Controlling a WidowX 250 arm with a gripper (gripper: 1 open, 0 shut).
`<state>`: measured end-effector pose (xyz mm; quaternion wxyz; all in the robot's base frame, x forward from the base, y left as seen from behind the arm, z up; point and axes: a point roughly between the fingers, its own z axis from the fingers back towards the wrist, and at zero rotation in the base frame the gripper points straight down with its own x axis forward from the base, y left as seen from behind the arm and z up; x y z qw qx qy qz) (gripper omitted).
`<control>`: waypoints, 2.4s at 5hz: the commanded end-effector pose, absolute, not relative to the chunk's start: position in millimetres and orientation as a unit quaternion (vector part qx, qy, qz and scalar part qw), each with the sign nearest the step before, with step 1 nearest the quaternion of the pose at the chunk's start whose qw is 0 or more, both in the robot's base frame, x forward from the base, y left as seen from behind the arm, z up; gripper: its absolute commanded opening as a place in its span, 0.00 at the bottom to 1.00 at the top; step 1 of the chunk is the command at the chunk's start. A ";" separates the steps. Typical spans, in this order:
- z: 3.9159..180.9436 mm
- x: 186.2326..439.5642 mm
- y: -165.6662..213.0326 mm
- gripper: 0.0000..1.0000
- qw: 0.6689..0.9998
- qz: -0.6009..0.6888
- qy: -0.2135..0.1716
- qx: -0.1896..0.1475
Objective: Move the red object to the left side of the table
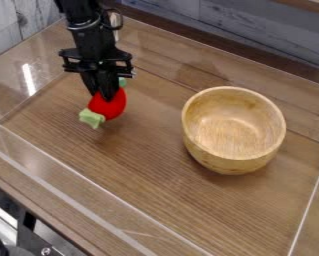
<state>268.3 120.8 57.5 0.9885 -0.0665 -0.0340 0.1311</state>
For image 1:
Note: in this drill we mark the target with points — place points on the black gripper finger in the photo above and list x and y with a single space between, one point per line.
90 81
109 84

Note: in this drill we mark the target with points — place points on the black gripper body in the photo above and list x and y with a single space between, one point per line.
95 52

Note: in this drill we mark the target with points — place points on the red plush strawberry toy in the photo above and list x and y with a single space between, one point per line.
102 110

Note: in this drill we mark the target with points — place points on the light wooden bowl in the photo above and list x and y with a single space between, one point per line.
233 129

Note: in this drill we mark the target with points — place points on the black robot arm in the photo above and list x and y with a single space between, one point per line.
87 12

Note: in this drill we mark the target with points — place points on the green rectangular block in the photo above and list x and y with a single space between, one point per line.
122 82

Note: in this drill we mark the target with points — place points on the clear acrylic corner bracket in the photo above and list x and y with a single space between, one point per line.
115 22

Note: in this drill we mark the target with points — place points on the black table leg frame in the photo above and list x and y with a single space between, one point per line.
29 240

